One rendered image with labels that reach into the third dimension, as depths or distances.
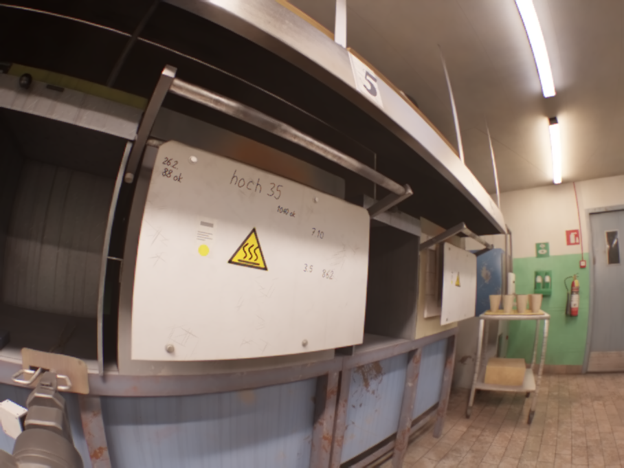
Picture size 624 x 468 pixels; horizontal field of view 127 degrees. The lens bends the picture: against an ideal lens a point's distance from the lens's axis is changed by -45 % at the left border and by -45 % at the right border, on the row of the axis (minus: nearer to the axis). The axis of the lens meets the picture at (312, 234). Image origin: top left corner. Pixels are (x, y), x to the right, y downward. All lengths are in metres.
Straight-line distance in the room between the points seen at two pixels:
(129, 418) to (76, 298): 0.61
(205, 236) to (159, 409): 0.47
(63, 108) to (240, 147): 0.46
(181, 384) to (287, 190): 0.52
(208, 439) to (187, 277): 0.52
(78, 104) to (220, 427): 0.88
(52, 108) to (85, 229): 0.66
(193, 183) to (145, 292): 0.22
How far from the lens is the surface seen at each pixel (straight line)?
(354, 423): 1.29
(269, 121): 0.53
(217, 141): 0.73
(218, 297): 0.55
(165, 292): 0.51
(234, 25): 0.53
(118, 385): 0.68
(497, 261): 3.20
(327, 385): 0.98
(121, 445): 0.83
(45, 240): 1.26
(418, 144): 0.83
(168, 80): 0.47
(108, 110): 0.68
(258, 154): 0.78
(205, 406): 0.82
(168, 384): 0.69
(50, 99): 0.71
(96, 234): 1.23
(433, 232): 1.58
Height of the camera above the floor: 1.10
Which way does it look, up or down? 10 degrees up
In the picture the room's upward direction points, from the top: 4 degrees clockwise
